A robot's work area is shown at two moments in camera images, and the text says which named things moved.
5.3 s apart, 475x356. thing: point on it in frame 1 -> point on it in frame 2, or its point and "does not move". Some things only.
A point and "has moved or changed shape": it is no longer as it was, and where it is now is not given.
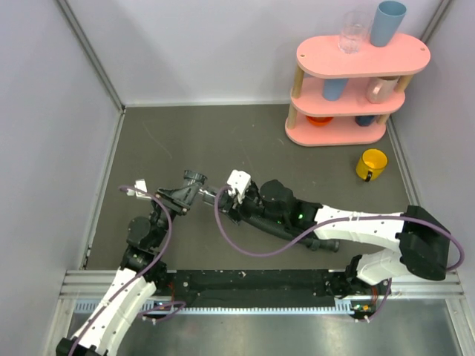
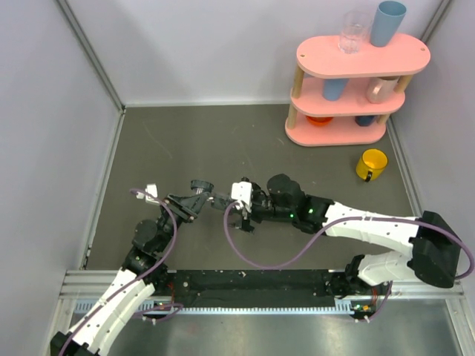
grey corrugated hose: (312, 241) has moved or changed shape
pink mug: (380, 90) does not move
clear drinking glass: (355, 27) does not move
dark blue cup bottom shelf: (364, 121) does not move
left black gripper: (181, 198) -> (187, 208)
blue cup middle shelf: (333, 88) does not move
